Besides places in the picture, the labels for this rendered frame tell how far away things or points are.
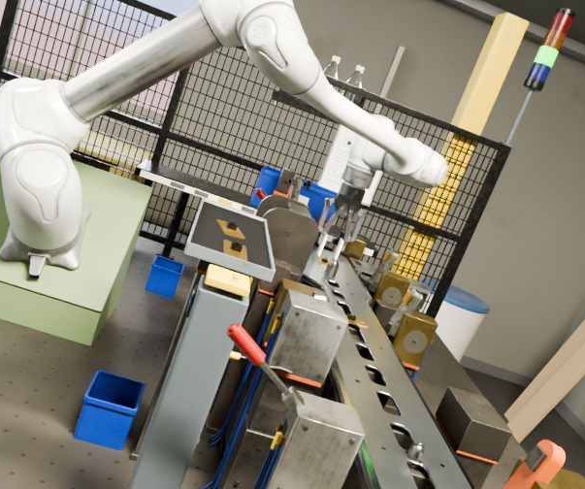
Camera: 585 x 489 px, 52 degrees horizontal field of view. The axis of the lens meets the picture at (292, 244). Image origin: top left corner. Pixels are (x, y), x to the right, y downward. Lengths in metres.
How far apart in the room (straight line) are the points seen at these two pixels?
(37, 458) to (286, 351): 0.47
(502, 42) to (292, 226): 1.43
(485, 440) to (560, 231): 3.92
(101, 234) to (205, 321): 0.83
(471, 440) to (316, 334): 0.32
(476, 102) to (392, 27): 2.00
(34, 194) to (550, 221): 4.08
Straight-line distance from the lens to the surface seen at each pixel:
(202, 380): 0.85
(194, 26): 1.40
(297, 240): 1.33
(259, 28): 1.26
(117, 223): 1.62
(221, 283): 0.80
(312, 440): 0.78
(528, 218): 4.82
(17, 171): 1.38
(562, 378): 4.11
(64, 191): 1.37
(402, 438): 1.02
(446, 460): 0.98
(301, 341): 1.00
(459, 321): 4.17
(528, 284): 4.97
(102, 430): 1.22
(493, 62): 2.51
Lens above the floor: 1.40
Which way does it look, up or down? 12 degrees down
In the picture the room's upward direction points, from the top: 21 degrees clockwise
